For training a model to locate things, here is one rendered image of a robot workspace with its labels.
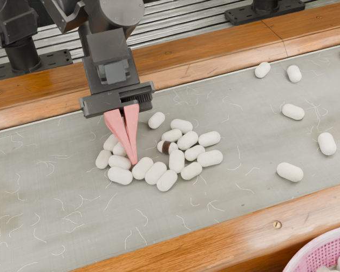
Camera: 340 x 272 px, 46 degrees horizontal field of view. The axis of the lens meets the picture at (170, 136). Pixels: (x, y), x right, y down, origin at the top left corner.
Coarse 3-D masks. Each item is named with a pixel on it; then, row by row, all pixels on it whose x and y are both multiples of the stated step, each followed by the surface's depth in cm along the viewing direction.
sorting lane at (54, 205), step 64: (320, 64) 72; (64, 128) 64; (256, 128) 61; (320, 128) 60; (0, 192) 55; (64, 192) 54; (128, 192) 53; (192, 192) 53; (256, 192) 52; (0, 256) 48; (64, 256) 47
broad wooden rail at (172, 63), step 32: (224, 32) 78; (256, 32) 77; (288, 32) 76; (320, 32) 75; (160, 64) 71; (192, 64) 71; (224, 64) 72; (256, 64) 73; (0, 96) 68; (32, 96) 67; (64, 96) 67; (0, 128) 65
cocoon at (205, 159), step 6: (216, 150) 55; (198, 156) 55; (204, 156) 55; (210, 156) 55; (216, 156) 55; (222, 156) 55; (198, 162) 55; (204, 162) 54; (210, 162) 55; (216, 162) 55
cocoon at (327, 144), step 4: (320, 136) 56; (324, 136) 56; (328, 136) 55; (320, 140) 56; (324, 140) 55; (328, 140) 55; (332, 140) 55; (320, 144) 56; (324, 144) 55; (328, 144) 54; (332, 144) 54; (324, 148) 55; (328, 148) 54; (332, 148) 54; (324, 152) 55; (328, 152) 54; (332, 152) 54
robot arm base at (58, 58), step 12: (12, 48) 84; (24, 48) 85; (12, 60) 86; (24, 60) 86; (36, 60) 88; (48, 60) 91; (60, 60) 91; (72, 60) 91; (0, 72) 89; (12, 72) 89; (24, 72) 88
